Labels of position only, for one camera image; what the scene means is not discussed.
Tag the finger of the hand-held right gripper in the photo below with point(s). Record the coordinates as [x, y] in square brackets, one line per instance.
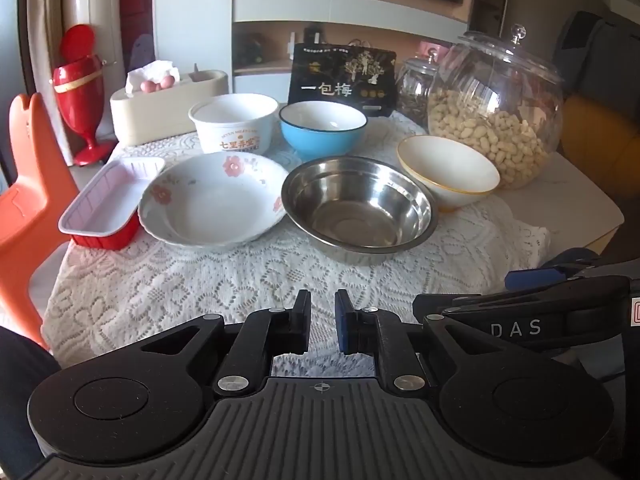
[460, 305]
[535, 278]

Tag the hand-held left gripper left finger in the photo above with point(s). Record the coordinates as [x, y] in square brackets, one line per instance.
[300, 312]

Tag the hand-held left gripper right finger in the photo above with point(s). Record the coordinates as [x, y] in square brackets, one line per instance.
[344, 321]

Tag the blue bowl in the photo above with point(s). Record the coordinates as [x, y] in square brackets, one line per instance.
[320, 141]

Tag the white paper bowl red print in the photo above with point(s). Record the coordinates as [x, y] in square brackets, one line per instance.
[235, 135]

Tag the white lace tablecloth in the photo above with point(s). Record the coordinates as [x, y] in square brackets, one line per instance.
[200, 280]

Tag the stainless steel bowl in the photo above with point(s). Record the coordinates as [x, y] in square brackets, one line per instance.
[355, 210]

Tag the white floral plate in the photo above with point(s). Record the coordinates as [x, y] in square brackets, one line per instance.
[215, 205]

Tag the white bowl gold rim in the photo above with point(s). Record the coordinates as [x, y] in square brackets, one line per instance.
[445, 166]

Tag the large glass jar of peanuts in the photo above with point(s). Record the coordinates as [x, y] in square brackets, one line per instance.
[492, 127]

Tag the yellow chair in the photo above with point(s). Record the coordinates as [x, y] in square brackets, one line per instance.
[600, 132]

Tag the small glass jar of seeds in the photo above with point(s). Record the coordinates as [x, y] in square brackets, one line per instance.
[412, 91]

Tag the red and white plastic tray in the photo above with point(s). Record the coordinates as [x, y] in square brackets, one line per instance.
[100, 205]

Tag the grey cushion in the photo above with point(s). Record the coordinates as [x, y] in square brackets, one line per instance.
[600, 50]

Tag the black printed bag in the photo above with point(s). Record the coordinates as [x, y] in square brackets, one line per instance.
[345, 76]

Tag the cream tissue box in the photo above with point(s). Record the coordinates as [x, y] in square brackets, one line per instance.
[150, 116]

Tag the pink box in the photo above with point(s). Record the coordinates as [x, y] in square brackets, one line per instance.
[432, 52]

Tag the pink egg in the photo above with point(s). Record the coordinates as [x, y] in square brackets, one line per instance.
[167, 82]
[147, 86]

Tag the white device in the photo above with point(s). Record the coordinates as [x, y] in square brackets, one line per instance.
[302, 45]

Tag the dark toy car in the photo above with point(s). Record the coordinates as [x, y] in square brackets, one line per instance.
[249, 49]

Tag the white tissue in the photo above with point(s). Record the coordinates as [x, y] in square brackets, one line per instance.
[150, 72]

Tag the person's dark clothing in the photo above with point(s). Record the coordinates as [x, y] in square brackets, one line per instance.
[20, 390]

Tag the orange plastic chair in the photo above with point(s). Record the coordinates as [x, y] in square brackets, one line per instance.
[30, 185]

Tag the white and wood cabinet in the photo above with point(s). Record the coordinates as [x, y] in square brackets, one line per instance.
[280, 10]

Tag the red vase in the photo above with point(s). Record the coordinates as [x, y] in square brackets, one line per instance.
[75, 95]

